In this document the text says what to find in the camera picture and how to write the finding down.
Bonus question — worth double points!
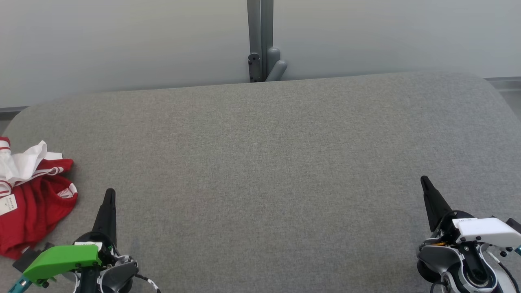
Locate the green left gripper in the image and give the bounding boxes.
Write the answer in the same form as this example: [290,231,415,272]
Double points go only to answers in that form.
[22,188,119,286]

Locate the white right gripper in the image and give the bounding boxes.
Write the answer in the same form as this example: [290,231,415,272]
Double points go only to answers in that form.
[420,175,521,249]

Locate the red mesh basketball shorts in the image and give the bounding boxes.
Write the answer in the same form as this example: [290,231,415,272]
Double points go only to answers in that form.
[0,175,79,260]

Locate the red white basketball jersey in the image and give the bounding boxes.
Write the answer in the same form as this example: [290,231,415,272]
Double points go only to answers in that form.
[0,136,74,197]

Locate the grey fabric sofa cushion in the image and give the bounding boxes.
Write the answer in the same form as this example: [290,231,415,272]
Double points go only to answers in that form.
[0,71,521,293]

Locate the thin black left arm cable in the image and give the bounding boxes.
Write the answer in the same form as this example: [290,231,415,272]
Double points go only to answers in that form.
[134,274,162,293]

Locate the grey partition base rail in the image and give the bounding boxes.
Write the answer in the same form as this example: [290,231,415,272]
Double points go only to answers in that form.
[0,106,31,121]
[484,77,521,92]

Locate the black hinge bracket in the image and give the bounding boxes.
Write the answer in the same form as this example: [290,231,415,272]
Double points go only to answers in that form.
[248,53,263,83]

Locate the grey metal partition post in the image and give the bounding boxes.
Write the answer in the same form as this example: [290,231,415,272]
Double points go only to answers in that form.
[246,0,274,82]

